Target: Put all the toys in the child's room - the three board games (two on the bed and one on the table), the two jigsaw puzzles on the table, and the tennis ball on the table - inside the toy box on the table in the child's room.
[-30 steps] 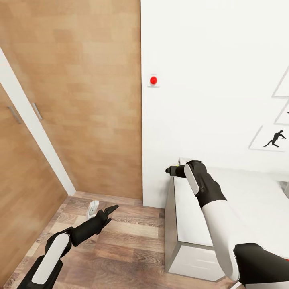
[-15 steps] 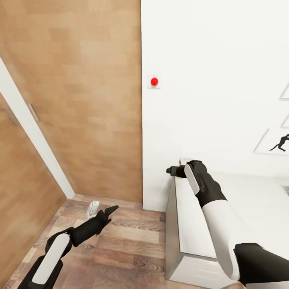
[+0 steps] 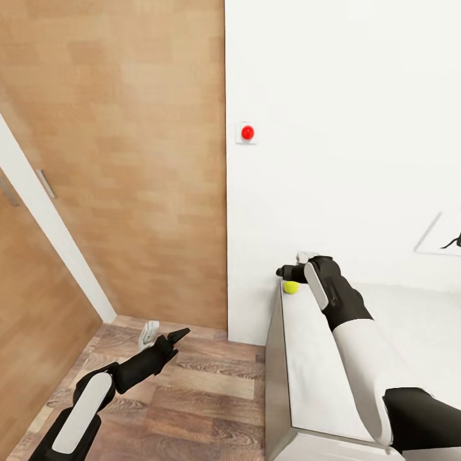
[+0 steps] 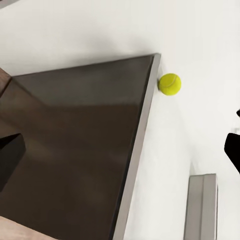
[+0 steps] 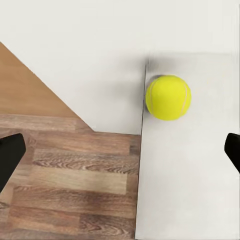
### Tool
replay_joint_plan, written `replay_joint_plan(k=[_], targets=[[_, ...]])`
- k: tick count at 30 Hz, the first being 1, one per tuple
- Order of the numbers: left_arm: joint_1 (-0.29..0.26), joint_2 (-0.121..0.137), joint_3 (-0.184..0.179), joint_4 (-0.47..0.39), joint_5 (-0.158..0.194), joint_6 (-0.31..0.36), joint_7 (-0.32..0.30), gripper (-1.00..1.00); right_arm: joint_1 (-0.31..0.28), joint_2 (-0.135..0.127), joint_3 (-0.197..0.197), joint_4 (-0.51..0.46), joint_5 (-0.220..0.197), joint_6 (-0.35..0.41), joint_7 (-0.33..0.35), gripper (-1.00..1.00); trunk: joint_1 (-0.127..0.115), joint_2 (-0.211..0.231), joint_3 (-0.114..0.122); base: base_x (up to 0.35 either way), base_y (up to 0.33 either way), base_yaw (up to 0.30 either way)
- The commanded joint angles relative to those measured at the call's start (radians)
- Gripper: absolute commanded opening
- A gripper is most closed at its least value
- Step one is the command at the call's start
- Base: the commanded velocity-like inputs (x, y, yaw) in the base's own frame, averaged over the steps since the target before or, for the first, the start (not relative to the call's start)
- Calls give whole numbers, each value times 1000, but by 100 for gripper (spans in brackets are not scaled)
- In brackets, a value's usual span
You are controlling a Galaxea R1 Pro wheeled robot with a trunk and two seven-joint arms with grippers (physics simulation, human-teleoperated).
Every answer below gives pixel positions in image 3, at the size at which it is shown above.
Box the tennis ball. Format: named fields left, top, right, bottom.
left=284, top=281, right=299, bottom=294

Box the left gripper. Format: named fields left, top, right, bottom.
left=133, top=328, right=190, bottom=382

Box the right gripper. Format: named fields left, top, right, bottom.
left=276, top=264, right=305, bottom=284

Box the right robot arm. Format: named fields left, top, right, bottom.
left=276, top=251, right=461, bottom=461

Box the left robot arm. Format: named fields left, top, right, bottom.
left=28, top=321, right=190, bottom=461

